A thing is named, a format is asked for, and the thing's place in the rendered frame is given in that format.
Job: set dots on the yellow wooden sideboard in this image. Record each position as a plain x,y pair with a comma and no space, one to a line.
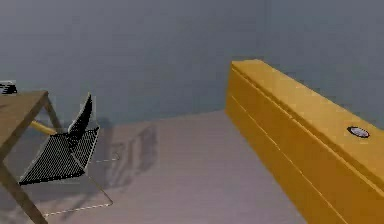
300,133

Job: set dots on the black mesh chair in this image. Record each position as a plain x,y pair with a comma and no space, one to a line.
58,155

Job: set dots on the small round white dish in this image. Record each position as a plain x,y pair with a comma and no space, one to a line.
358,132

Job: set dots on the brown wooden table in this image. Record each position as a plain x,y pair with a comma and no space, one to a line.
18,110

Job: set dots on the black and white striped object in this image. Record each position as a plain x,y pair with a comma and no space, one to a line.
7,88

